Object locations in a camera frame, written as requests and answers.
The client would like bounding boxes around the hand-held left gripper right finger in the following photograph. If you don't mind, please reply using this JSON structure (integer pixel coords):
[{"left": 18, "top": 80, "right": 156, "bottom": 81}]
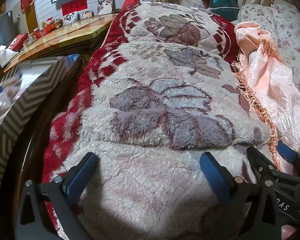
[{"left": 200, "top": 152, "right": 284, "bottom": 240}]

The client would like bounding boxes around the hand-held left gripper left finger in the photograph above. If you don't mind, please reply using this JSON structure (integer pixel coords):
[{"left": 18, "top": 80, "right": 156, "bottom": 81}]
[{"left": 15, "top": 152, "right": 100, "bottom": 240}]

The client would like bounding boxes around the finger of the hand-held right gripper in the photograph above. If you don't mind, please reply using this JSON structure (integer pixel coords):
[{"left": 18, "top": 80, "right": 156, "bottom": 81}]
[
  {"left": 247, "top": 146, "right": 300, "bottom": 183},
  {"left": 277, "top": 142, "right": 300, "bottom": 178}
]

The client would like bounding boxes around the glass coffee table chevron edge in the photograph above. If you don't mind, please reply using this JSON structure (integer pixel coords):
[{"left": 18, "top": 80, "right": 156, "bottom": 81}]
[{"left": 0, "top": 55, "right": 83, "bottom": 240}]

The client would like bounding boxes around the person's right hand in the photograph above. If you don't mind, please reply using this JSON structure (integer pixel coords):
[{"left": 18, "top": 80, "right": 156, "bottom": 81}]
[{"left": 281, "top": 224, "right": 300, "bottom": 240}]

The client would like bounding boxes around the floral fleece blanket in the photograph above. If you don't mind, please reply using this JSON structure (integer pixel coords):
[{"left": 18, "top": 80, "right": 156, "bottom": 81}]
[{"left": 41, "top": 1, "right": 270, "bottom": 240}]

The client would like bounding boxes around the pink satin fringed cloth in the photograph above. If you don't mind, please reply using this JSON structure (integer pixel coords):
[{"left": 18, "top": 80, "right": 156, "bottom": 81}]
[{"left": 231, "top": 21, "right": 300, "bottom": 188}]

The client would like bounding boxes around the floral bed sheet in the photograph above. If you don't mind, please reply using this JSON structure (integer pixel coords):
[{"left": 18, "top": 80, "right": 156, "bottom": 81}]
[{"left": 236, "top": 4, "right": 300, "bottom": 100}]

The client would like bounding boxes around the wooden table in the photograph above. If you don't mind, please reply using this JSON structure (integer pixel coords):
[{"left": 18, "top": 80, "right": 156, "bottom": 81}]
[{"left": 0, "top": 14, "right": 118, "bottom": 85}]

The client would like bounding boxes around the white plastic bag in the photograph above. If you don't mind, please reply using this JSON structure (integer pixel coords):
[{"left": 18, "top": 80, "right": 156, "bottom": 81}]
[{"left": 0, "top": 45, "right": 18, "bottom": 60}]

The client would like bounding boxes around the red box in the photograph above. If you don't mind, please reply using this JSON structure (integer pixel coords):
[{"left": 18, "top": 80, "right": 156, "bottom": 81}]
[{"left": 9, "top": 32, "right": 29, "bottom": 52}]

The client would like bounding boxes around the red white plush toy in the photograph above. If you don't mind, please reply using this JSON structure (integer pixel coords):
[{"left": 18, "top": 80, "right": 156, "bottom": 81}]
[{"left": 41, "top": 17, "right": 57, "bottom": 32}]

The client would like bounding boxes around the teal plastic bag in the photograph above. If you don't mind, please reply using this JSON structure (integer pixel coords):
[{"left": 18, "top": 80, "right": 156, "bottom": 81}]
[{"left": 210, "top": 0, "right": 237, "bottom": 22}]

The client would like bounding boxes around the dark grey appliance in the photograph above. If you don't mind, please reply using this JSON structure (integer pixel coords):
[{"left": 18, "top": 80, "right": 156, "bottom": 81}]
[{"left": 0, "top": 9, "right": 17, "bottom": 48}]

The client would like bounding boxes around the red paper banner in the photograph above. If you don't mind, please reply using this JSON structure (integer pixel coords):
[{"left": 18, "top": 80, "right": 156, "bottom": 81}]
[{"left": 61, "top": 0, "right": 87, "bottom": 17}]

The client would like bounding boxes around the large wedding photo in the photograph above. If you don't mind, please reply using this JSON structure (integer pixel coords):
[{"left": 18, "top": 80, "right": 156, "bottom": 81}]
[{"left": 97, "top": 0, "right": 115, "bottom": 15}]

